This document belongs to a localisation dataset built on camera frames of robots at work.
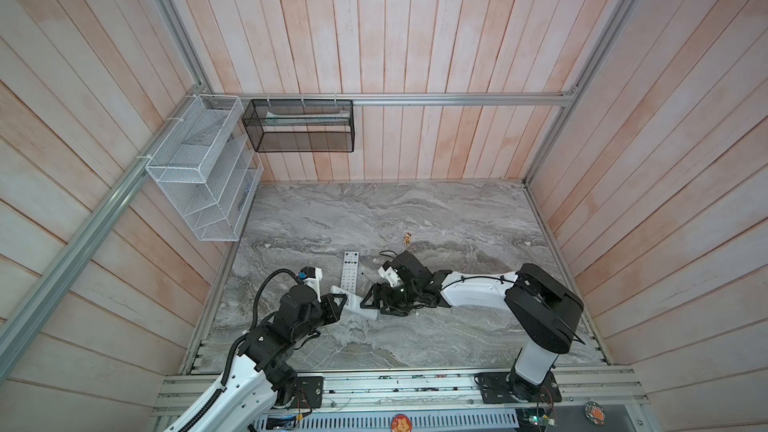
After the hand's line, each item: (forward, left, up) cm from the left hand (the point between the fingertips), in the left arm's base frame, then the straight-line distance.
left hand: (345, 304), depth 78 cm
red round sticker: (-25, -14, -9) cm, 30 cm away
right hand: (+1, -6, -6) cm, 9 cm away
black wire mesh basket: (+59, +19, +15) cm, 64 cm away
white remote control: (+14, 0, -8) cm, 16 cm away
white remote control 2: (+1, -2, -2) cm, 3 cm away
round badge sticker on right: (-23, -61, -9) cm, 66 cm away
